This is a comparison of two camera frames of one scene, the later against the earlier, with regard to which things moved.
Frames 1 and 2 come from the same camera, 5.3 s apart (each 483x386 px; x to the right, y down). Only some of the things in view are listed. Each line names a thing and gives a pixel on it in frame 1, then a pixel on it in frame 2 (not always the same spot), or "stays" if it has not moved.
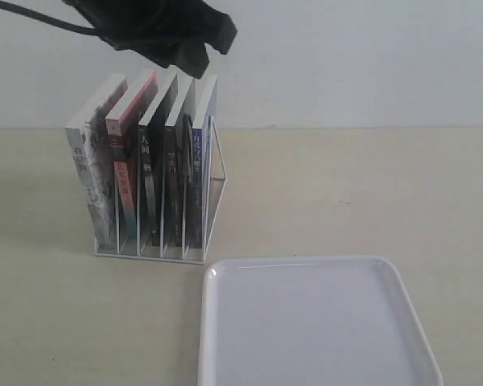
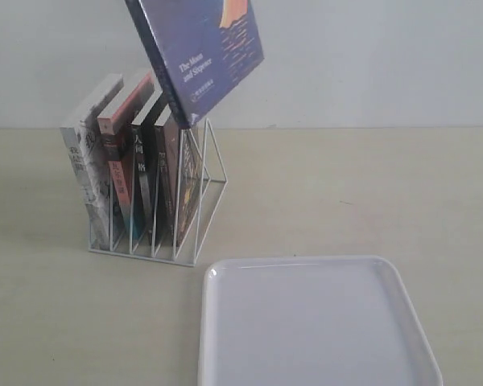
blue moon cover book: x=197 y=187 → x=200 y=49
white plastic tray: x=311 y=320 stays
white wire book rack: x=167 y=200 stays
